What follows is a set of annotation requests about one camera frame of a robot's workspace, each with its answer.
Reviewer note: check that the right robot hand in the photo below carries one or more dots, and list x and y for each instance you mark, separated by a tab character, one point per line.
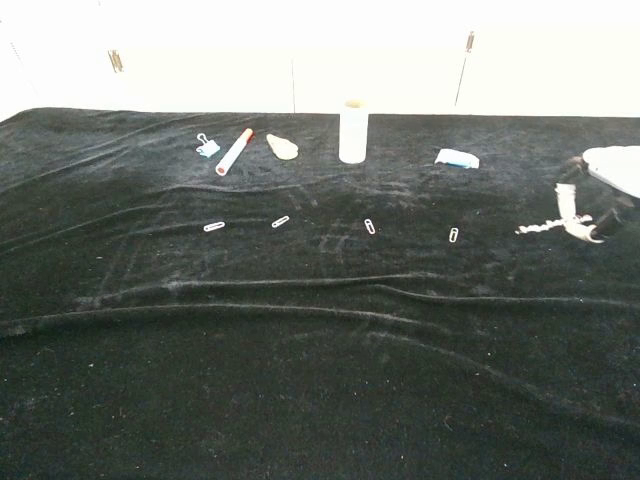
615	167

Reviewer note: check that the blue packet in clear wrap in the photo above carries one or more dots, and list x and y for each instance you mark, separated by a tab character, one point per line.
457	158

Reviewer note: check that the metal screen hinge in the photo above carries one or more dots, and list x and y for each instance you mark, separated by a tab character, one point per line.
470	42
115	61

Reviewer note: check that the grey cardboard tube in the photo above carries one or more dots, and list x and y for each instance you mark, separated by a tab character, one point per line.
353	135

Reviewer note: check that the white crumpled wrapper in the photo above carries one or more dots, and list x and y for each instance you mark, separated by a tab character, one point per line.
282	147

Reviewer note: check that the black velvet tablecloth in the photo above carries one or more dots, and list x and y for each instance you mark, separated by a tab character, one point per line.
320	350

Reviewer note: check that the white marker with red cap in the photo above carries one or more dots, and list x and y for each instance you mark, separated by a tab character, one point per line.
234	152

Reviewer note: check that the blue binder clip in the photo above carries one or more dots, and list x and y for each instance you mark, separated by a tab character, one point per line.
209	148

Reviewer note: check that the woven folding screen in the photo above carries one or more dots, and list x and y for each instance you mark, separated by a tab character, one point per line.
200	30

